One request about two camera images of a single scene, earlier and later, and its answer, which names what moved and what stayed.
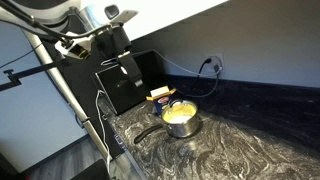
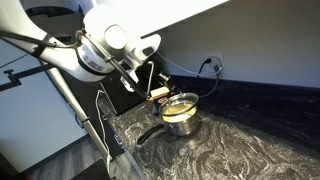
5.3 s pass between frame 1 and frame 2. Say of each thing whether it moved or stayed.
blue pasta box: stayed
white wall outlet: stayed
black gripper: moved
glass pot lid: moved
